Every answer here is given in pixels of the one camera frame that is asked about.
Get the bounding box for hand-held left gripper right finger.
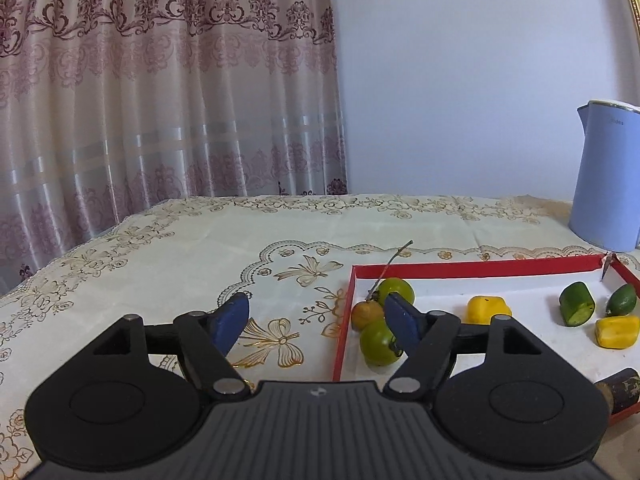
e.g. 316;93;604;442
383;292;543;402

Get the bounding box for small dark sugarcane piece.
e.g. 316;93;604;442
594;368;640;414

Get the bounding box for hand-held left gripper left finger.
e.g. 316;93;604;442
89;291;251;402

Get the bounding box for cream floral tablecloth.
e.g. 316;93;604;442
0;194;640;480

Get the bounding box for red cardboard box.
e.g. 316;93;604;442
332;254;640;427

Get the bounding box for round green fruit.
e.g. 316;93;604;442
376;277;416;309
360;319;404;367

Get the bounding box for cut green fruit piece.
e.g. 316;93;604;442
559;282;596;327

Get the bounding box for pink patterned curtain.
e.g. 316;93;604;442
0;0;349;297

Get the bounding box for small whole green lime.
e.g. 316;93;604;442
606;284;638;317

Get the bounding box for brown longan with twig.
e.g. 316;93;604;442
351;241;415;332

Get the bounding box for large yellow fruit piece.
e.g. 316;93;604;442
466;296;512;325

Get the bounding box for blue electric kettle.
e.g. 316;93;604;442
568;100;640;254

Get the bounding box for small yellow fruit piece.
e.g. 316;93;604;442
595;315;640;349

